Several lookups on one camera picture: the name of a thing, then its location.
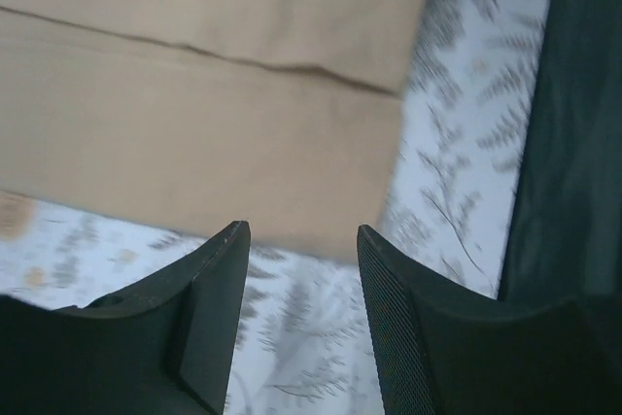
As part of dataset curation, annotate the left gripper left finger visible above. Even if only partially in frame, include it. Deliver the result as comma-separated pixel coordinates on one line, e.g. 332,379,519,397
1,221,251,414

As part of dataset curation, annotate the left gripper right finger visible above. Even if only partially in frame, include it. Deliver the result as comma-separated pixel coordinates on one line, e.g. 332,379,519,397
357,225,621,414

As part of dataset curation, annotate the beige t shirt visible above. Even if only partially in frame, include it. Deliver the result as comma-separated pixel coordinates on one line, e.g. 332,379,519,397
1,0,427,261

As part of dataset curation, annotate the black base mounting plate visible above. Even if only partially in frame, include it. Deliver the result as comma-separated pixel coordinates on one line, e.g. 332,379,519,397
498,0,621,305

